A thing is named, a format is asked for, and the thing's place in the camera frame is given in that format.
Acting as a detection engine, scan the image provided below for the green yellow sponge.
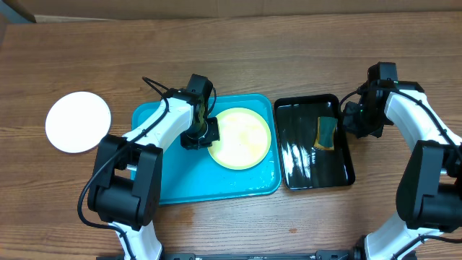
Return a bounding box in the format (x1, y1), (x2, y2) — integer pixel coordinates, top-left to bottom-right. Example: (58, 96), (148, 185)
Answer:
(314, 116), (338, 151)

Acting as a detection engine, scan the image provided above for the yellow-green plate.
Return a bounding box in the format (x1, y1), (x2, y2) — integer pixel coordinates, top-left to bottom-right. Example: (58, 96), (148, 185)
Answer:
(208, 108), (271, 170)

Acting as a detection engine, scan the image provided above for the white plate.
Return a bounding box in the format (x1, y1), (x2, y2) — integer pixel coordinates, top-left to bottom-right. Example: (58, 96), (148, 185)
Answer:
(45, 92), (111, 153)

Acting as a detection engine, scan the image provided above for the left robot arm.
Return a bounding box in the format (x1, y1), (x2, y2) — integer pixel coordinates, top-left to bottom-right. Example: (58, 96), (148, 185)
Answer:
(77, 74), (219, 259)

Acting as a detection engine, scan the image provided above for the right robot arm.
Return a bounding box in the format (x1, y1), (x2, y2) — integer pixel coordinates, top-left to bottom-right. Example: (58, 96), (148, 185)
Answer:
(340, 62), (461, 259)

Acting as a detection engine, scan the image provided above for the teal plastic tray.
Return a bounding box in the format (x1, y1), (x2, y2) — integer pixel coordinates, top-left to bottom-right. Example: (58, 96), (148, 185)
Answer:
(130, 93), (282, 206)

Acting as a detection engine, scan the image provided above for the black rectangular tray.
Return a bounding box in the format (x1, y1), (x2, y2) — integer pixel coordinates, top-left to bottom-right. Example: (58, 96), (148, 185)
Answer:
(274, 94), (356, 191)

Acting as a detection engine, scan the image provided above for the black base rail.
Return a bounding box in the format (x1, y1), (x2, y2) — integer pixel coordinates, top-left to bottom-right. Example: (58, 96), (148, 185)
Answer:
(96, 249), (362, 260)

